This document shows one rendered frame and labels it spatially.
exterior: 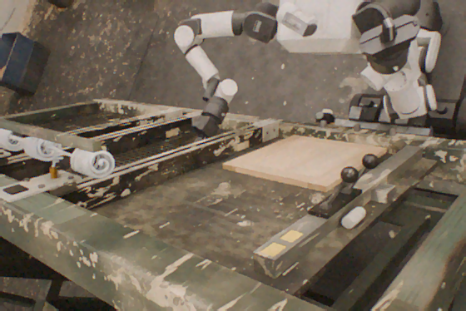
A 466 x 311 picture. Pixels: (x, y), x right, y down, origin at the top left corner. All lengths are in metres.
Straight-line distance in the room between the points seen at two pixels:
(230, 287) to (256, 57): 2.75
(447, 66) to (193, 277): 2.12
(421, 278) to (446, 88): 1.80
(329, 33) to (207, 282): 0.98
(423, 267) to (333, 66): 2.23
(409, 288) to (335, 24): 0.88
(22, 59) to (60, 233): 4.58
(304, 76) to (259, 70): 0.38
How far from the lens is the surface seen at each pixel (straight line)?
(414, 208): 1.36
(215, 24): 1.63
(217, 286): 0.65
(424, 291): 0.79
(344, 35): 1.43
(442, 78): 2.56
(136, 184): 1.28
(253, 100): 3.14
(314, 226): 0.97
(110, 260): 0.75
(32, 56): 5.42
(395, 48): 1.08
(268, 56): 3.25
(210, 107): 1.60
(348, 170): 0.98
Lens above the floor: 2.47
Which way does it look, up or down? 48 degrees down
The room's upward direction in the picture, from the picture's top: 64 degrees counter-clockwise
